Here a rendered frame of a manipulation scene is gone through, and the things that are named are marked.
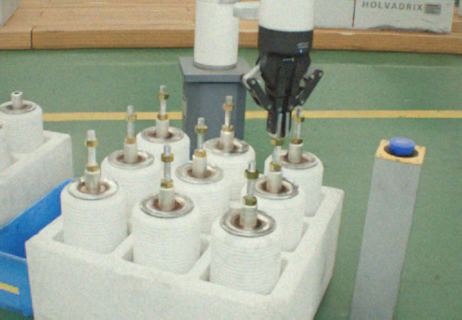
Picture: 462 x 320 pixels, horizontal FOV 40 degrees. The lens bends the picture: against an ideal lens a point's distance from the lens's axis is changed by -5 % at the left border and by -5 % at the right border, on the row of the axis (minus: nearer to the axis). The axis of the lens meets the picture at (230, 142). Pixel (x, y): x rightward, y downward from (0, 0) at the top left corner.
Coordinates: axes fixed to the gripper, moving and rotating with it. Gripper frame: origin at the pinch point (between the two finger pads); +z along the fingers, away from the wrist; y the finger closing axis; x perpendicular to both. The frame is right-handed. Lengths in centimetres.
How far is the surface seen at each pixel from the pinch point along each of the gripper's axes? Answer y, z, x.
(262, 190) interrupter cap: -2.3, 9.9, -0.3
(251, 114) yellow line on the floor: 53, 35, 89
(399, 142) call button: 15.8, 2.3, -8.8
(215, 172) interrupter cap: -5.4, 9.9, 8.0
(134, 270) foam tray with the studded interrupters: -23.0, 17.2, -1.8
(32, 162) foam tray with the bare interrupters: -26, 18, 40
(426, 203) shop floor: 59, 35, 20
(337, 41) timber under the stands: 135, 31, 149
